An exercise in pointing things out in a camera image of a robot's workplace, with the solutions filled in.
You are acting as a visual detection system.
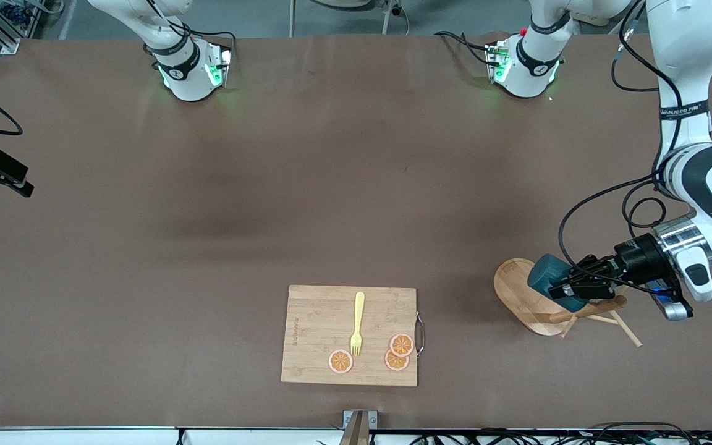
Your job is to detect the yellow plastic fork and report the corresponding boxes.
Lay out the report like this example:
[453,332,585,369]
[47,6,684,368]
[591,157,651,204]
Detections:
[350,292,366,358]

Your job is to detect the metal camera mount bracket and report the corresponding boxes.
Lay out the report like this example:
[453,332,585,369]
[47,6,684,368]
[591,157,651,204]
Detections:
[339,410,378,445]

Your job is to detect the wooden cutting board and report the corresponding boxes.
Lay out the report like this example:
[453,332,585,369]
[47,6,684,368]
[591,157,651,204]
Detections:
[281,284,426,388]

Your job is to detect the black tangled cable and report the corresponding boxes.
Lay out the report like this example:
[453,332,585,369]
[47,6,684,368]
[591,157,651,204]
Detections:
[409,428,545,445]

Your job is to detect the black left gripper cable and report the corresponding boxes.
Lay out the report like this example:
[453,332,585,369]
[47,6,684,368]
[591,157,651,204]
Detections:
[557,0,685,295]

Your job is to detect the teal cup yellow inside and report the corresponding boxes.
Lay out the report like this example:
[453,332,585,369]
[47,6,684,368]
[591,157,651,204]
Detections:
[527,253,588,313]

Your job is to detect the black arm base cable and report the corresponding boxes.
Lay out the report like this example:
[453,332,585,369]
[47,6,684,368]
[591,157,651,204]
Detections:
[146,0,237,53]
[435,30,494,66]

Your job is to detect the black right arm base cable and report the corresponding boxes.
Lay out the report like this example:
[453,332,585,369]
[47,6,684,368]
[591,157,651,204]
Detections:
[146,0,237,53]

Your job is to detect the black left arm base cable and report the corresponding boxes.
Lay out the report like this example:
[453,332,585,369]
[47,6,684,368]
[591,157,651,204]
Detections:
[435,30,494,66]

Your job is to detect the wooden cup rack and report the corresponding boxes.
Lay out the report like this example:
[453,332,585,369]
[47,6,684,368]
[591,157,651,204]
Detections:
[493,258,643,349]

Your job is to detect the metal stand legs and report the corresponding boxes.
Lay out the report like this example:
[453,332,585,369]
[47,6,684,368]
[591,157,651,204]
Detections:
[288,0,409,36]

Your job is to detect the black looped cable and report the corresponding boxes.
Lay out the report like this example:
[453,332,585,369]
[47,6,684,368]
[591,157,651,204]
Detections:
[588,422,700,445]

